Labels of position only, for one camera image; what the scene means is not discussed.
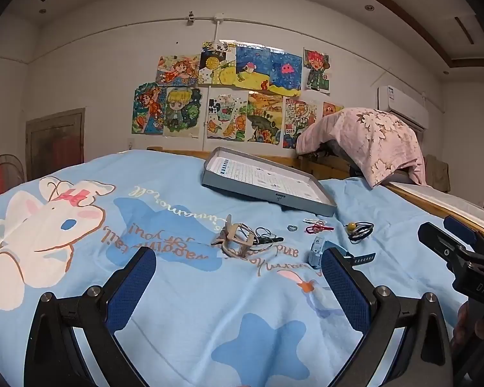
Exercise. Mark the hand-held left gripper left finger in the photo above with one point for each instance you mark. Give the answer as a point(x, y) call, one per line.
point(129, 290)

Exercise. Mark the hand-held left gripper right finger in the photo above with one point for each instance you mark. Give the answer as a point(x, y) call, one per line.
point(343, 286)

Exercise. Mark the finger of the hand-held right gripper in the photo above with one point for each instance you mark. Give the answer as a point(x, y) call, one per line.
point(431, 236)
point(459, 225)

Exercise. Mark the light blue wrist watch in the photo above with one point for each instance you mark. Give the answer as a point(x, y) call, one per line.
point(315, 250)

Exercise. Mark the white plain hair clip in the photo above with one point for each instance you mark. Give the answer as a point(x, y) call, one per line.
point(322, 222)

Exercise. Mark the white dotted hair clip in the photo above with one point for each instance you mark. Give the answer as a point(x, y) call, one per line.
point(309, 220)

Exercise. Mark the beige hair claw clip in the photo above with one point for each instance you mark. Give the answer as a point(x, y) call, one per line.
point(226, 229)

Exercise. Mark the grey shallow box tray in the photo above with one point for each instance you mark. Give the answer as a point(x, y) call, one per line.
point(266, 177)

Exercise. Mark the beige hanging garment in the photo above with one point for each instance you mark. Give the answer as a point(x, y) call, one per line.
point(437, 173)

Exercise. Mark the blue cartoon printed blanket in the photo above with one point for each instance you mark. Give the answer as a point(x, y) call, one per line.
point(185, 310)

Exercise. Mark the pink floral cloth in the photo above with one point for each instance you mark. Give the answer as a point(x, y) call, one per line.
point(367, 137)

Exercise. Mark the white air conditioner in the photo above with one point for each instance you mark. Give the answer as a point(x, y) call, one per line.
point(399, 103)

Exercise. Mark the brown wooden door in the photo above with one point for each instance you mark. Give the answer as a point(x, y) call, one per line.
point(56, 145)

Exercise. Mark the round floor fan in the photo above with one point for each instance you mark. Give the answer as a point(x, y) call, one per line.
point(12, 169)

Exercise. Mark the ceiling air vent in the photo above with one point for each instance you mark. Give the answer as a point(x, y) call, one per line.
point(466, 28)

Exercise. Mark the group of colourful wall drawings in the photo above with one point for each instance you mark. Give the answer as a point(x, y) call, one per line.
point(262, 68)

